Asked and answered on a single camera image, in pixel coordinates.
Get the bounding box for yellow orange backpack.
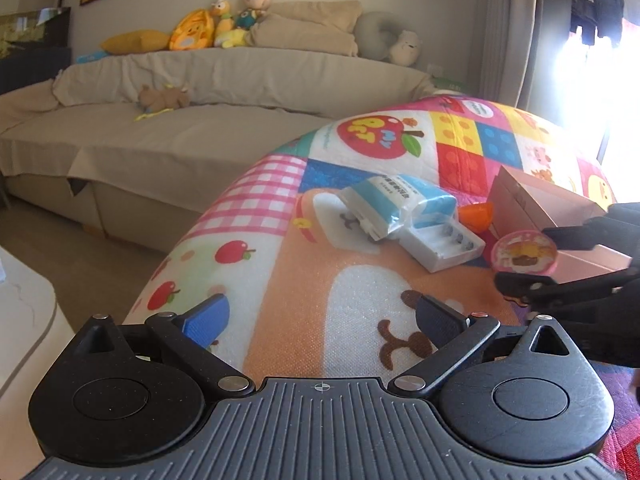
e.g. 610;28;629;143
168;9;215;51

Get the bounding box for white battery charger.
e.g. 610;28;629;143
398;219;486;273

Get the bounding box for beige cushion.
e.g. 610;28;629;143
246;0;363;56

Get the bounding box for yellow pillow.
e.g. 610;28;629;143
101;29;170;55

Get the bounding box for orange plastic toy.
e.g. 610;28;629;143
458;203;494;234

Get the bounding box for dark hanging clothes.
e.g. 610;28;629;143
570;0;625;46

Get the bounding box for pink round cake toy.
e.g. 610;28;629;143
490;230;559;275

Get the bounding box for blue white tissue pack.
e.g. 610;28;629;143
337;174;458;242

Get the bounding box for pink cardboard box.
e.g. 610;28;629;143
488;166;631;283

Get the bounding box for colourful play mat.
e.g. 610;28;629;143
128;96;639;479

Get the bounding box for glass fish tank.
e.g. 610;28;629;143
1;0;72;94

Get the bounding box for dark curtain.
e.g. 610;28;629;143
479;0;572;111

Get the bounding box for doll with green shirt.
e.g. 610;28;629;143
234;0;272;30

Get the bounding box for brown plush toy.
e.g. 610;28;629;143
138;84;191;114

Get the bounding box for grey neck pillow bear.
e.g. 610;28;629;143
354;12;422;67

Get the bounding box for beige covered sofa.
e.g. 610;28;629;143
1;48;435;252

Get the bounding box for yellow duck plush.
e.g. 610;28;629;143
209;0;247;49

